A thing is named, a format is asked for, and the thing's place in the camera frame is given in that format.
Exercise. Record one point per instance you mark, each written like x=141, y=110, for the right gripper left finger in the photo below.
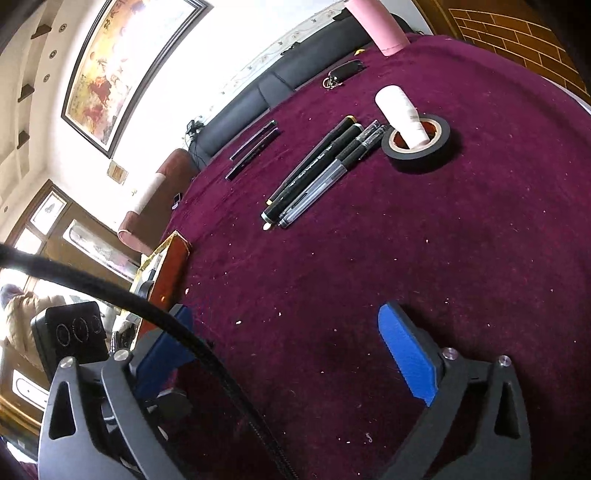
x=156, y=356

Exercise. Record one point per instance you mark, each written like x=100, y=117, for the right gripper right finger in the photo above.
x=415, y=352

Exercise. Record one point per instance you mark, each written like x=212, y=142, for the black marker yellow tip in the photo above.
x=340, y=128

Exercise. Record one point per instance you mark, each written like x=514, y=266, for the brown armchair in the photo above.
x=147, y=218

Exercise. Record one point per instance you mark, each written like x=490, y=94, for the tan padded jacket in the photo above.
x=20, y=308

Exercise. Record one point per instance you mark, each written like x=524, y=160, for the black marker teal band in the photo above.
x=297, y=186

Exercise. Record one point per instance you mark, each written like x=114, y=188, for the dark red table cloth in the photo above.
x=490, y=254

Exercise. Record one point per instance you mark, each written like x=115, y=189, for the purple capped black pen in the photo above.
x=249, y=157

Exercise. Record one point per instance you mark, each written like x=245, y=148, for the clear gel pen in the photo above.
x=343, y=163

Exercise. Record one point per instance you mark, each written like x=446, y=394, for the black tape roll on table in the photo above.
x=439, y=132

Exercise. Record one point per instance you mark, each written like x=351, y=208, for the small white bottle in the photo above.
x=402, y=115

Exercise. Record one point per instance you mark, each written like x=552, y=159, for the black car key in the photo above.
x=338, y=75

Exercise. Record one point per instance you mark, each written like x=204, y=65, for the pink cup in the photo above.
x=379, y=24

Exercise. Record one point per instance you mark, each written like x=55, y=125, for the black sofa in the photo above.
x=297, y=65

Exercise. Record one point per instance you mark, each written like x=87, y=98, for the black camera box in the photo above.
x=74, y=330

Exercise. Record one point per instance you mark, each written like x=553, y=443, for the framed wall painting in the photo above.
x=125, y=47

